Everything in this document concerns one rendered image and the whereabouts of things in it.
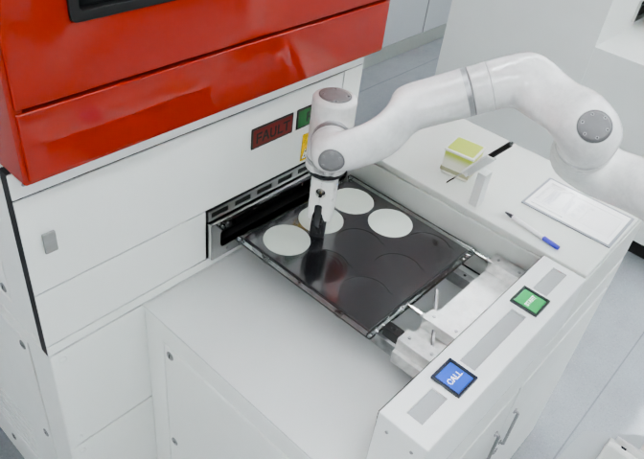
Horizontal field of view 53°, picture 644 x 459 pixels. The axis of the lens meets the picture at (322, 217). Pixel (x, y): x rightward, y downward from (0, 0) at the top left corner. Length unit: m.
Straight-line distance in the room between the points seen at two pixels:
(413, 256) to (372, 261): 0.09
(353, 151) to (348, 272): 0.29
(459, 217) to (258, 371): 0.57
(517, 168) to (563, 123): 0.55
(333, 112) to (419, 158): 0.45
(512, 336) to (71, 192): 0.78
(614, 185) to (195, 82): 0.72
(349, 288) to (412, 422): 0.35
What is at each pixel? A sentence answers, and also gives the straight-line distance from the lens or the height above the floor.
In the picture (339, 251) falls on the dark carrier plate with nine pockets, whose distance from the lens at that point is 1.37.
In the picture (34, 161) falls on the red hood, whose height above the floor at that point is 1.26.
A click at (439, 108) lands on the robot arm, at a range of 1.19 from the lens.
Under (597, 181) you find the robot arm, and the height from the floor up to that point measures 1.20.
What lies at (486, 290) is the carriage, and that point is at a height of 0.88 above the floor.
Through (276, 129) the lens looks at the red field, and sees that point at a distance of 1.35.
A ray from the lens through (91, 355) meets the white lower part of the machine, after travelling 1.36.
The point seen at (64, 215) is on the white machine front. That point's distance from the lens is 1.12.
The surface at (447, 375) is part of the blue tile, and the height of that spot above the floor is 0.96.
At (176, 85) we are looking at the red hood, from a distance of 1.06.
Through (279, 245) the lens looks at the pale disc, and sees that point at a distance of 1.36.
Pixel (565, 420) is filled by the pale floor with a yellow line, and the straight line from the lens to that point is 2.43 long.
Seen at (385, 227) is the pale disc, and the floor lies 0.90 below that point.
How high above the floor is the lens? 1.79
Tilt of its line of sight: 38 degrees down
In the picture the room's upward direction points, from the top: 8 degrees clockwise
